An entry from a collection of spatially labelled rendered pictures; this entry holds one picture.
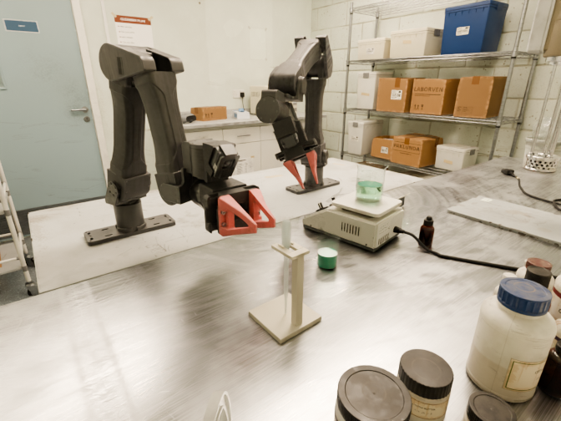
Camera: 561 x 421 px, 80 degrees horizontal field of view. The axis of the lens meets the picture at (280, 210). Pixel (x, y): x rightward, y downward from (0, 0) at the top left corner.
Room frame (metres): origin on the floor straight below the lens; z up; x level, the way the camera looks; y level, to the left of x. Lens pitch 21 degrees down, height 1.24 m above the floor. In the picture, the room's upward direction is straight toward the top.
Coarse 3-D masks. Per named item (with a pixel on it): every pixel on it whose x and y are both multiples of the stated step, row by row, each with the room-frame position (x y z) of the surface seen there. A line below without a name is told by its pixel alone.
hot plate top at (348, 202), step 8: (352, 192) 0.78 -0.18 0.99; (336, 200) 0.72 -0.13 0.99; (344, 200) 0.72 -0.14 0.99; (352, 200) 0.72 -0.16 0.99; (384, 200) 0.72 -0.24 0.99; (392, 200) 0.72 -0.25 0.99; (400, 200) 0.72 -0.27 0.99; (344, 208) 0.69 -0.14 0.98; (352, 208) 0.67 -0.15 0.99; (360, 208) 0.67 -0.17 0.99; (368, 208) 0.67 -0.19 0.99; (376, 208) 0.67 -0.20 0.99; (384, 208) 0.67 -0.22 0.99; (392, 208) 0.68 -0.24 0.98; (376, 216) 0.64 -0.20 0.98
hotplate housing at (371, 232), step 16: (336, 208) 0.72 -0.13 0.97; (400, 208) 0.72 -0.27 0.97; (304, 224) 0.76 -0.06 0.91; (320, 224) 0.72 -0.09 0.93; (336, 224) 0.69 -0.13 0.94; (352, 224) 0.66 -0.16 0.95; (368, 224) 0.64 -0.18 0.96; (384, 224) 0.65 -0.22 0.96; (400, 224) 0.71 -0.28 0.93; (352, 240) 0.66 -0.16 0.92; (368, 240) 0.64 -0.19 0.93; (384, 240) 0.66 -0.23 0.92
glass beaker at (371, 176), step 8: (360, 168) 0.71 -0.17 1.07; (368, 168) 0.75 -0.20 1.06; (376, 168) 0.74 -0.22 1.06; (384, 168) 0.72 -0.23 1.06; (360, 176) 0.71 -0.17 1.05; (368, 176) 0.69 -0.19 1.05; (376, 176) 0.69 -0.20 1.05; (384, 176) 0.70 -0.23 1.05; (360, 184) 0.70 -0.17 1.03; (368, 184) 0.69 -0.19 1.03; (376, 184) 0.69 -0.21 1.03; (360, 192) 0.70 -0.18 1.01; (368, 192) 0.69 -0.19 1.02; (376, 192) 0.69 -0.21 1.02; (360, 200) 0.70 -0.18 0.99; (368, 200) 0.69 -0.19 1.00; (376, 200) 0.69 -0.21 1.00
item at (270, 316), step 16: (288, 256) 0.39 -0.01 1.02; (272, 304) 0.44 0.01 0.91; (288, 304) 0.44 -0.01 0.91; (304, 304) 0.44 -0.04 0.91; (256, 320) 0.41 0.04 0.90; (272, 320) 0.41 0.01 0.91; (288, 320) 0.41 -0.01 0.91; (304, 320) 0.41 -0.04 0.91; (320, 320) 0.41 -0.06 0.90; (272, 336) 0.38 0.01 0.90; (288, 336) 0.37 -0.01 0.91
